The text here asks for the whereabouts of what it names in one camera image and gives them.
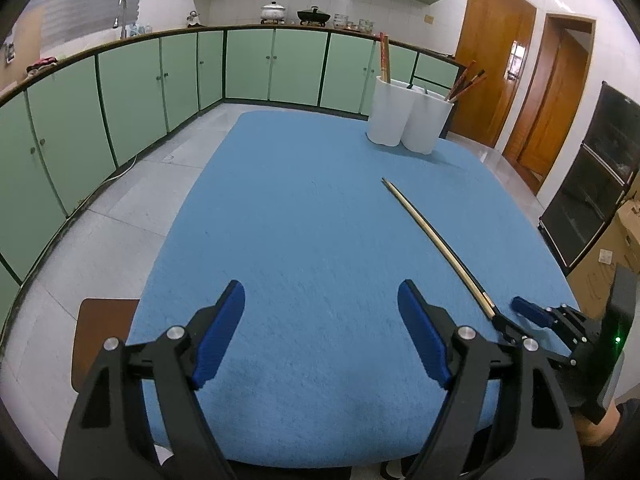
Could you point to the red cloth on counter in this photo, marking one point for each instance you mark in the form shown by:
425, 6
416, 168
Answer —
41, 64

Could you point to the black wok with lid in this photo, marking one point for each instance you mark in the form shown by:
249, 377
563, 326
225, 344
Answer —
313, 17

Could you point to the black glass cabinet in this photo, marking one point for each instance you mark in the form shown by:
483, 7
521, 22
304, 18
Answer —
600, 176

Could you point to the green lower kitchen cabinets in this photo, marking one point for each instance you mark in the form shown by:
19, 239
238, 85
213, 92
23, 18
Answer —
69, 128

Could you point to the red patterned chopstick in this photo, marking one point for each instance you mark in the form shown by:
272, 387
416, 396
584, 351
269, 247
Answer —
381, 55
460, 80
386, 56
468, 84

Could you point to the white twin utensil holder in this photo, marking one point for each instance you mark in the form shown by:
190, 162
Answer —
407, 116

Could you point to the glass jars on counter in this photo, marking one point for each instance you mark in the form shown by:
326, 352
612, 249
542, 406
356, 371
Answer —
343, 22

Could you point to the brown wooden door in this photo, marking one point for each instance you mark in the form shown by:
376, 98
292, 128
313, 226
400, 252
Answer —
490, 29
552, 98

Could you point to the beige water dispenser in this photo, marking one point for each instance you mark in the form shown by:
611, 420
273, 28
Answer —
22, 48

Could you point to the cardboard box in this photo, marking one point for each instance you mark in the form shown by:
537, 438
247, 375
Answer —
592, 279

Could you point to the chrome kitchen faucet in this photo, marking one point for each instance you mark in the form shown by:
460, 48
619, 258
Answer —
120, 20

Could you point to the small brown wooden stool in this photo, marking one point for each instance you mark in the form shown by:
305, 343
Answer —
98, 319

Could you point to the small steel kettle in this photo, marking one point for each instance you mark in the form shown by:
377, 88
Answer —
193, 19

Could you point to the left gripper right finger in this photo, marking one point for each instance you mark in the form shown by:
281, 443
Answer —
504, 415

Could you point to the blue table cloth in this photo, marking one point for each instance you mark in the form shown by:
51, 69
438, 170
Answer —
300, 208

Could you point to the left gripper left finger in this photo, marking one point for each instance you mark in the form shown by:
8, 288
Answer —
108, 435

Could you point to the white cooking pot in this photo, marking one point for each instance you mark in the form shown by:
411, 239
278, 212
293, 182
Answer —
272, 13

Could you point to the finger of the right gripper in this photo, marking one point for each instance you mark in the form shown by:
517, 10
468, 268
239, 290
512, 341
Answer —
535, 314
511, 333

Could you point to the person right hand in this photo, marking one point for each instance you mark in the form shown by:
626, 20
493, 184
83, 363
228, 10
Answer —
590, 434

